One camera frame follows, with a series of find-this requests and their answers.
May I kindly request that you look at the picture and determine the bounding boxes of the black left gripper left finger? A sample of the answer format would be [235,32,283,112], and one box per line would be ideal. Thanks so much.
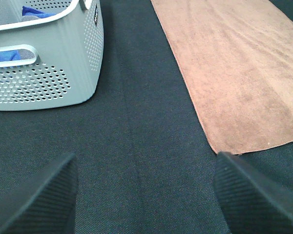
[0,153,78,234]

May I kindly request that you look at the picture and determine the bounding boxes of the blue cloth in basket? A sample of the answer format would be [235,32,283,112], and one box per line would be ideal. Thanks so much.
[0,6,55,62]

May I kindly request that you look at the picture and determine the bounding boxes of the brown towel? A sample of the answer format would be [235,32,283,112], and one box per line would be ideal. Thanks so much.
[152,0,293,154]

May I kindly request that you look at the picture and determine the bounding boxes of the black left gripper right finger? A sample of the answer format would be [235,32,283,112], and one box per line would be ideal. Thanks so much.
[214,152,293,234]

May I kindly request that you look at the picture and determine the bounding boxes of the grey perforated laundry basket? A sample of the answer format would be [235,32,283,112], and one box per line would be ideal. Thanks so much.
[0,0,104,111]

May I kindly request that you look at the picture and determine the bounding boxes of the black table cloth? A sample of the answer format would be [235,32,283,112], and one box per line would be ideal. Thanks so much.
[0,0,293,234]

